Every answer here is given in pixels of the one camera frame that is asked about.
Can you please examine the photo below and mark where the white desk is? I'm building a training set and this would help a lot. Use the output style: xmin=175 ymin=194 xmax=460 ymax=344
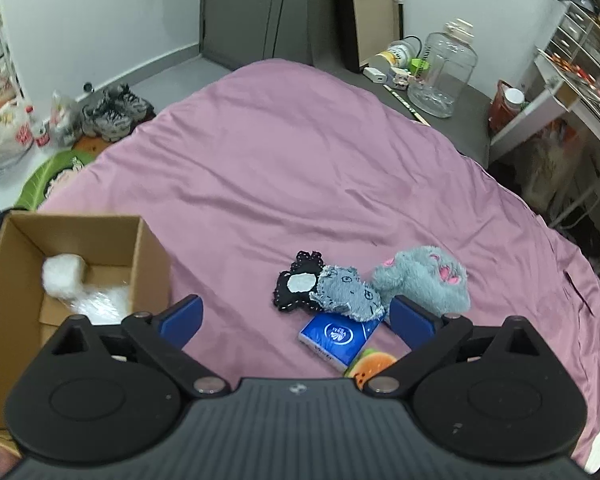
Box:
xmin=489 ymin=47 xmax=600 ymax=231

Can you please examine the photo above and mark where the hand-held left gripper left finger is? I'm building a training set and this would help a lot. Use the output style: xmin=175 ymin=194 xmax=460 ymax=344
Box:
xmin=44 ymin=295 xmax=230 ymax=398

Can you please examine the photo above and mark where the black lace pouch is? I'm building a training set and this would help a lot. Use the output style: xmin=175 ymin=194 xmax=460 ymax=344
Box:
xmin=272 ymin=250 xmax=331 ymax=314

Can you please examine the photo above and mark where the denim cat pouch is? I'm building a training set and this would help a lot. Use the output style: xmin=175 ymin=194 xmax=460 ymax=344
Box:
xmin=309 ymin=264 xmax=385 ymax=322

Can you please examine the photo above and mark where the white plastic shopping bag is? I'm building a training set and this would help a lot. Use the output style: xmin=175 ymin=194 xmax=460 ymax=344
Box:
xmin=0 ymin=104 xmax=36 ymax=172

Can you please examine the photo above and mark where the grey drawer organizer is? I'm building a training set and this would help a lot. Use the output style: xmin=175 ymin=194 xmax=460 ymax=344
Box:
xmin=549 ymin=0 xmax=600 ymax=82

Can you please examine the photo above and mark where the blue tissue pack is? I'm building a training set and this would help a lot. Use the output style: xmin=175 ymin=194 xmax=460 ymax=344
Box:
xmin=298 ymin=313 xmax=381 ymax=375

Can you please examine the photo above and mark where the yellow and white jar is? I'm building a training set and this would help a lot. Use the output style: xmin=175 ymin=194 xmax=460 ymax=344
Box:
xmin=374 ymin=41 xmax=421 ymax=72

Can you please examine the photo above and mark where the grey fluffy paw plush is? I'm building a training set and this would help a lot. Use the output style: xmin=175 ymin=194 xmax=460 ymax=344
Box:
xmin=371 ymin=245 xmax=471 ymax=317

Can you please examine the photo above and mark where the red label plastic bottle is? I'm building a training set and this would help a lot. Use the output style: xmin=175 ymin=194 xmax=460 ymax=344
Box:
xmin=26 ymin=105 xmax=51 ymax=149

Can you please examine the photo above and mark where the grey door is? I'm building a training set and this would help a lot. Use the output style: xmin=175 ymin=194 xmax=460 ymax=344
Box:
xmin=199 ymin=0 xmax=314 ymax=69

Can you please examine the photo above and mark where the clear plastic wrap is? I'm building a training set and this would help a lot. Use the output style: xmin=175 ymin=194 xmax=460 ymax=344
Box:
xmin=71 ymin=284 xmax=132 ymax=327

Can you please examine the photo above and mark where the dark grey bench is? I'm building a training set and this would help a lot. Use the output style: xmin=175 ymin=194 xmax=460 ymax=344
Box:
xmin=364 ymin=67 xmax=492 ymax=167

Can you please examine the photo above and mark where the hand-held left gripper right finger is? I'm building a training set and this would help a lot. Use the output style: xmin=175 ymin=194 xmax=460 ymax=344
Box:
xmin=363 ymin=294 xmax=550 ymax=398

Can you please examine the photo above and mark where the wooden board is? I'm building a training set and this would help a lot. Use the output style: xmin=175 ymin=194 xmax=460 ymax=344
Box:
xmin=347 ymin=0 xmax=404 ymax=69

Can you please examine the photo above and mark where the burger plush toy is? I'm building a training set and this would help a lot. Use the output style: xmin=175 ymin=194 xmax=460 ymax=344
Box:
xmin=343 ymin=349 xmax=399 ymax=391

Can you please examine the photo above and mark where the large clear water jug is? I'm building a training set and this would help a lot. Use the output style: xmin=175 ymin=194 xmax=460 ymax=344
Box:
xmin=407 ymin=19 xmax=479 ymax=119

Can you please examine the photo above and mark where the red bag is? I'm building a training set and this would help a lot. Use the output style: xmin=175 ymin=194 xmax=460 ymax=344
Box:
xmin=489 ymin=79 xmax=527 ymax=134

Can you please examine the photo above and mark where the long thin stick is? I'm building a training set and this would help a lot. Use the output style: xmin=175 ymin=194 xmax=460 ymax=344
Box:
xmin=383 ymin=84 xmax=431 ymax=126

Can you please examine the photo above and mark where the grey sneaker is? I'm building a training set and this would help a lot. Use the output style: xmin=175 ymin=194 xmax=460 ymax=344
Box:
xmin=82 ymin=97 xmax=132 ymax=142
xmin=105 ymin=84 xmax=154 ymax=124

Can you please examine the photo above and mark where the pink bed sheet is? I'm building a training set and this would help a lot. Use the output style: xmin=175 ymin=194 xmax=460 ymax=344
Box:
xmin=0 ymin=58 xmax=600 ymax=476

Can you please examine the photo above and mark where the brown cardboard box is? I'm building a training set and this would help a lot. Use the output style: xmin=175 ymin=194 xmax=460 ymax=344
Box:
xmin=0 ymin=211 xmax=174 ymax=457

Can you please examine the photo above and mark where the clear plastic bag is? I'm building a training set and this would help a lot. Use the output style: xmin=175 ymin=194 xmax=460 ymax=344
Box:
xmin=49 ymin=90 xmax=84 ymax=147

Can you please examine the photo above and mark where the green leaf mat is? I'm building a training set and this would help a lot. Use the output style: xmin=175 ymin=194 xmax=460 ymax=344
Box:
xmin=14 ymin=152 xmax=99 ymax=211

